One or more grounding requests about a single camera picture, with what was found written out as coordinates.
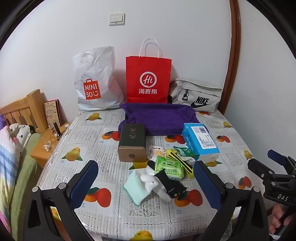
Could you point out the blue tissue pack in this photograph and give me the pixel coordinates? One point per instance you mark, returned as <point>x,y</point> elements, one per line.
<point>196,139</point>

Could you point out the white spotted plush toy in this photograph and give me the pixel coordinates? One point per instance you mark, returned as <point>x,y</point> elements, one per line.
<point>20,134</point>

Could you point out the white knotted sock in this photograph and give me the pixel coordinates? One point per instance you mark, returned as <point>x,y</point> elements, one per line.
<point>161,194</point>

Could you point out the purple plush toy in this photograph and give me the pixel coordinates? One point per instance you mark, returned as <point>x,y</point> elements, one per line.
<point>1,120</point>

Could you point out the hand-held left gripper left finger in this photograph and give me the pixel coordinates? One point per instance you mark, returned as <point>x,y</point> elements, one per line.
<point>84,180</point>

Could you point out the fruit print packet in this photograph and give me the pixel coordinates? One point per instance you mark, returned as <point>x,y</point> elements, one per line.
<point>156,151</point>

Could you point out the white wall switch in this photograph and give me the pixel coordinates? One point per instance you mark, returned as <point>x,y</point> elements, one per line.
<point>117,19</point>

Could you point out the striped bed quilt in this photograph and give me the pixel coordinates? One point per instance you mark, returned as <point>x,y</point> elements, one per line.
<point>8,173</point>

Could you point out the fruit print tablecloth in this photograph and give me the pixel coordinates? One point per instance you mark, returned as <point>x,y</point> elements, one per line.
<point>92,143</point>

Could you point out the mint green cloth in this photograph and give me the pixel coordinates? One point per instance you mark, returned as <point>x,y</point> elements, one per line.
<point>135,191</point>

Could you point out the small white figurine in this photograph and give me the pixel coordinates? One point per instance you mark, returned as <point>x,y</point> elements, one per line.
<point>47,147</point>

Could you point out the red paper bag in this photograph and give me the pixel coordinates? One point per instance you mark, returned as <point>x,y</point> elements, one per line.
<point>148,64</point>

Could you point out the dark green wipe packet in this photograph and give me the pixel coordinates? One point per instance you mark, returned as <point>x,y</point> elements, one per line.
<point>183,151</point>

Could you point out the grey waist bag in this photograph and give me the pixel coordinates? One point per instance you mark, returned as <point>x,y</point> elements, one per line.
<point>198,90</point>

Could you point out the dark tea tin box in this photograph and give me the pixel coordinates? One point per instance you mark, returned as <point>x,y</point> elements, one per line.
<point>131,141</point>

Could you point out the white plastic shopping bag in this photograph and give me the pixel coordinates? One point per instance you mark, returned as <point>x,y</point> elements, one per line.
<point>99,69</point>

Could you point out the purple towel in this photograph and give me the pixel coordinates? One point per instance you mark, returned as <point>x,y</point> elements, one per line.
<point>161,118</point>

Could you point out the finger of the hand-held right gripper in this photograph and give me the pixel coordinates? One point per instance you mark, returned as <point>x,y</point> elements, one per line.
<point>276,155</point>
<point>259,168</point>

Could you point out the wooden door frame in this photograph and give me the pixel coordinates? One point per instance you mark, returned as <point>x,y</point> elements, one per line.
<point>234,46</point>

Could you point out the green blanket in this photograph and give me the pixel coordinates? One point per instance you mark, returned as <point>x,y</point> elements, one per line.
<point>25,180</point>

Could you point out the patterned book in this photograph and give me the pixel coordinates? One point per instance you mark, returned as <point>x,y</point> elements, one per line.
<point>52,112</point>

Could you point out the wooden headboard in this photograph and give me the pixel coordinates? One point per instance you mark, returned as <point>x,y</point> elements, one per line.
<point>34,104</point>

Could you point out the person's right hand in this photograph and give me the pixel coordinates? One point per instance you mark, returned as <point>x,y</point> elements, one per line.
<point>276,217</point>

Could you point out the light green tissue packet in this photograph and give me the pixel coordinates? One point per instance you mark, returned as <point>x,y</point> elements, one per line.
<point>170,165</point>

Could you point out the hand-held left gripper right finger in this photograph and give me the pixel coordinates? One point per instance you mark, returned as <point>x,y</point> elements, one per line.
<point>208,183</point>

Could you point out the wooden nightstand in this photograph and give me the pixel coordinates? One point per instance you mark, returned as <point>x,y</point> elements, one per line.
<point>40,155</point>

